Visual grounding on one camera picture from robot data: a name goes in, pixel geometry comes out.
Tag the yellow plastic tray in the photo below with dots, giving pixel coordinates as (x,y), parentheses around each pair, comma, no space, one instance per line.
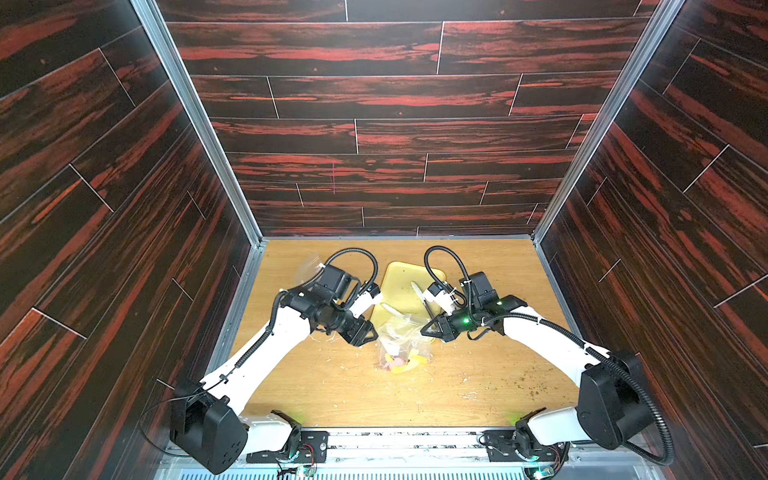
(400,272)

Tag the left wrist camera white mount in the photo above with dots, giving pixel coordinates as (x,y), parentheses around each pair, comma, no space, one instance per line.
(362,302)

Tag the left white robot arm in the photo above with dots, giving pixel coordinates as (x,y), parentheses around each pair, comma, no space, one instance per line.
(205,415)

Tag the front aluminium rail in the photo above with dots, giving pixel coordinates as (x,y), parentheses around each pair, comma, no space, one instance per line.
(437,453)

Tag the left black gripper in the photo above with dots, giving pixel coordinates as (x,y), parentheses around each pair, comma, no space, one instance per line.
(357,336)

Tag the clear resealable bag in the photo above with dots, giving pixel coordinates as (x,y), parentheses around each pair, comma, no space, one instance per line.
(308,269)
(402,347)

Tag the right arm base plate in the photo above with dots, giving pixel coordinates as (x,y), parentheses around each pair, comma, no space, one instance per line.
(506,445)

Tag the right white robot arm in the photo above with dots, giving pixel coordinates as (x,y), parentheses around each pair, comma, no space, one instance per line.
(614,408)

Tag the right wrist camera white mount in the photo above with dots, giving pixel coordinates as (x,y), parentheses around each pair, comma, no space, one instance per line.
(437,294)

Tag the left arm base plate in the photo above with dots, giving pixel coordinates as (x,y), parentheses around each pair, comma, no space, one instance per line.
(304,448)

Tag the metal tongs white tips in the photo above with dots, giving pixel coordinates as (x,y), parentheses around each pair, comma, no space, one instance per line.
(401,300)

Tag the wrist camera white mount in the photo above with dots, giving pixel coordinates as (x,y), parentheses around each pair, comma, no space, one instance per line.
(437,294)
(362,302)

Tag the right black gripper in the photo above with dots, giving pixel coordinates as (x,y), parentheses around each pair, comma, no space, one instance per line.
(442,327)

